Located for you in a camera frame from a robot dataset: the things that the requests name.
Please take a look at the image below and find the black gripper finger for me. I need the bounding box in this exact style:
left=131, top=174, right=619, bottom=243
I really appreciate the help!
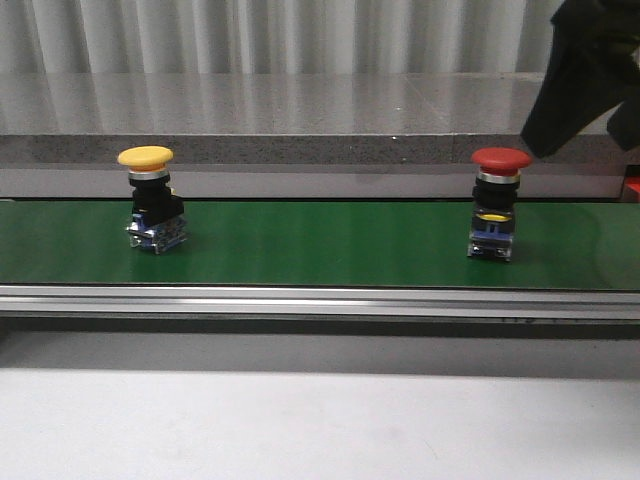
left=607, top=95, right=640, bottom=151
left=521, top=1, right=639, bottom=158

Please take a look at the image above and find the red mushroom push button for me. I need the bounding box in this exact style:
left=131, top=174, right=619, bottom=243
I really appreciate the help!
left=467, top=147, right=532, bottom=262

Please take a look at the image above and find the yellow mushroom push button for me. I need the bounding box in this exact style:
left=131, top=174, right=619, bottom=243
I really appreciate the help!
left=117, top=145, right=187, bottom=255

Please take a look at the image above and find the red block at right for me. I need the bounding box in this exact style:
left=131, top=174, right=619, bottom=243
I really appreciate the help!
left=620, top=175, right=640, bottom=204

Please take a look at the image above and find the green conveyor belt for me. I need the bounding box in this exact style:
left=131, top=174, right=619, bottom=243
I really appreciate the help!
left=1, top=201, right=639, bottom=291

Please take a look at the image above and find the grey stone countertop slab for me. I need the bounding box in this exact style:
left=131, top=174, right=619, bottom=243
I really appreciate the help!
left=0, top=72, right=640, bottom=166

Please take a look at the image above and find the grey pleated curtain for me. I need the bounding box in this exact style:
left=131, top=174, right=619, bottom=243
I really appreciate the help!
left=1, top=0, right=558, bottom=74

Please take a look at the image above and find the aluminium conveyor side rail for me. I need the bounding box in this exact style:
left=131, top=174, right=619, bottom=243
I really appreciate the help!
left=1, top=285, right=639, bottom=324

